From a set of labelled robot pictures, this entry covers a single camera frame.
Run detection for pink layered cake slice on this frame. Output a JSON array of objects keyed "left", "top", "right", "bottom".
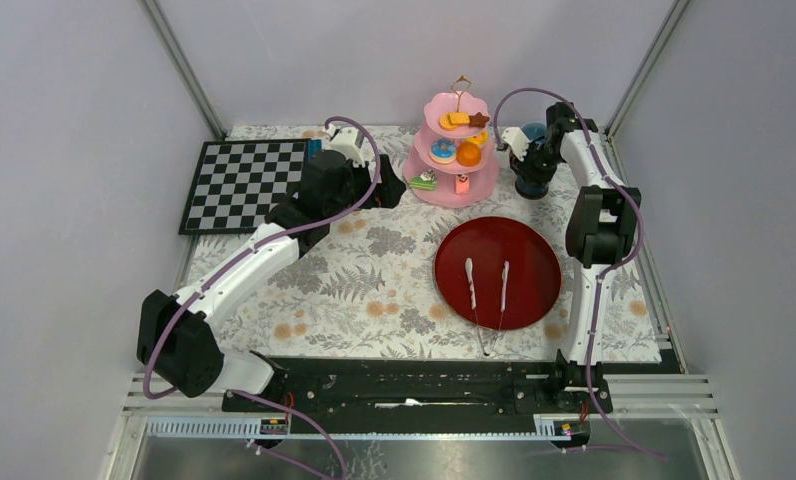
[{"left": 455, "top": 174, "right": 470, "bottom": 195}]

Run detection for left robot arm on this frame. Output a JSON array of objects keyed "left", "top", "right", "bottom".
[{"left": 136, "top": 150, "right": 406, "bottom": 411}]

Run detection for square yellow cracker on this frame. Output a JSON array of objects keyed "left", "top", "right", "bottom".
[{"left": 449, "top": 112, "right": 470, "bottom": 127}]

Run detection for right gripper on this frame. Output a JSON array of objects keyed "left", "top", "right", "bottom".
[{"left": 509, "top": 141, "right": 563, "bottom": 192}]

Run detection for dark blue mug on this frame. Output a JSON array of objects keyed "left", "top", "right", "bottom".
[{"left": 510, "top": 160, "right": 557, "bottom": 190}]

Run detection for light blue mug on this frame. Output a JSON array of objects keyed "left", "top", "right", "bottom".
[{"left": 520, "top": 122, "right": 547, "bottom": 144}]

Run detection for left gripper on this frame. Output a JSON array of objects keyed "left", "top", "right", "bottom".
[{"left": 325, "top": 154, "right": 405, "bottom": 219}]

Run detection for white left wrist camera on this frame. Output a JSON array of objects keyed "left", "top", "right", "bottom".
[{"left": 322, "top": 124, "right": 367, "bottom": 167}]

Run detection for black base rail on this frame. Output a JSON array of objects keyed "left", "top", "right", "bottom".
[{"left": 261, "top": 357, "right": 613, "bottom": 436}]

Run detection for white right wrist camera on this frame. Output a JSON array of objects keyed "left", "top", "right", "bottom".
[{"left": 499, "top": 127, "right": 531, "bottom": 161}]

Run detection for orange round tart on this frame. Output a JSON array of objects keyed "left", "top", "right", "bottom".
[{"left": 456, "top": 141, "right": 482, "bottom": 167}]

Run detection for blue lego brick on pillar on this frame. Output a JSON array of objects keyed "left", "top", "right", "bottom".
[{"left": 305, "top": 139, "right": 323, "bottom": 162}]

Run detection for white handled metal tongs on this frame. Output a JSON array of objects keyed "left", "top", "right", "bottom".
[{"left": 463, "top": 256, "right": 511, "bottom": 358}]

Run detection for black and white chessboard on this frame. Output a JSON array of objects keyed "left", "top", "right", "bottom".
[{"left": 179, "top": 138, "right": 308, "bottom": 236}]

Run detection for round yellow biscuit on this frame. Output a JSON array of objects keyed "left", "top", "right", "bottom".
[{"left": 438, "top": 113, "right": 458, "bottom": 131}]

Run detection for green cake slice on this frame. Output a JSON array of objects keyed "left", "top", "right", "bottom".
[{"left": 409, "top": 170, "right": 438, "bottom": 191}]

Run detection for dark brown wooden coaster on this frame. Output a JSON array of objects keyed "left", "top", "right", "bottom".
[{"left": 516, "top": 185, "right": 549, "bottom": 200}]

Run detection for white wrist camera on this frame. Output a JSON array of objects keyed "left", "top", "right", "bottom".
[
  {"left": 322, "top": 124, "right": 367, "bottom": 167},
  {"left": 499, "top": 127, "right": 531, "bottom": 161}
]

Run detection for pink three-tier cake stand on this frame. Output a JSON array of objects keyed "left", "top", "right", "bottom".
[{"left": 402, "top": 76, "right": 499, "bottom": 208}]

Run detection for yellow iced donut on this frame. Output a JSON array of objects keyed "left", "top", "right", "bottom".
[{"left": 468, "top": 130, "right": 489, "bottom": 147}]

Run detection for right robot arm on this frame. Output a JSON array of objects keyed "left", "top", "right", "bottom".
[{"left": 510, "top": 102, "right": 641, "bottom": 367}]

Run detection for dark red round tray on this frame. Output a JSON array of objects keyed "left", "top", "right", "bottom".
[{"left": 433, "top": 216, "right": 562, "bottom": 331}]

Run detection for blue iced donut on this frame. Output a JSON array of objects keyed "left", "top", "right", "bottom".
[{"left": 428, "top": 138, "right": 457, "bottom": 164}]

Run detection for brown star cookie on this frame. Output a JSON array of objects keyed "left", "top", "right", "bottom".
[{"left": 468, "top": 112, "right": 490, "bottom": 129}]

